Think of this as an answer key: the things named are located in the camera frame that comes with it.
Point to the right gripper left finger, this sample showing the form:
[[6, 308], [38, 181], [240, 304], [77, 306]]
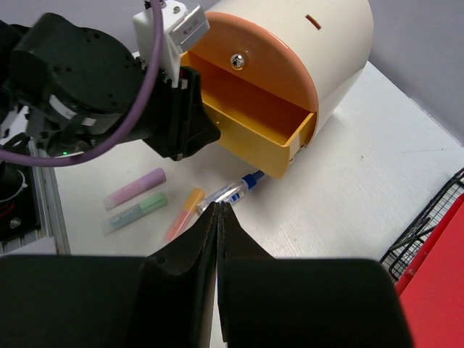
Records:
[[163, 300]]

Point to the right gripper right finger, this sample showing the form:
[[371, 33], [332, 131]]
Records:
[[266, 301]]

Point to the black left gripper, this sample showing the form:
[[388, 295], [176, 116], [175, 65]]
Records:
[[178, 123]]

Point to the orange highlighter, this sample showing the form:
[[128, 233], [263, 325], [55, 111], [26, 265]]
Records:
[[182, 220]]

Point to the round cream drawer organizer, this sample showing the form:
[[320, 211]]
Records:
[[273, 72]]

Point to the red folder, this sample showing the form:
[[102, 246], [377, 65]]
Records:
[[431, 289]]

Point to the purple highlighter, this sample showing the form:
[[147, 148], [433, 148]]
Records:
[[135, 188]]

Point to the clear blue-capped spray bottle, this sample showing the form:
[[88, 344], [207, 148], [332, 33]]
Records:
[[233, 192]]

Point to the green highlighter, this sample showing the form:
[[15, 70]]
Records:
[[134, 213]]

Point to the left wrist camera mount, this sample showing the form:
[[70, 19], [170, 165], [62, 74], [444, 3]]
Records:
[[184, 23]]

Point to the black wire mesh rack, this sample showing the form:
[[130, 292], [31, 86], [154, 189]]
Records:
[[402, 252]]

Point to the aluminium table edge rail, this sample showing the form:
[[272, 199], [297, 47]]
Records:
[[50, 211]]

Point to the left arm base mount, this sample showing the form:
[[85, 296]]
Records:
[[19, 206]]

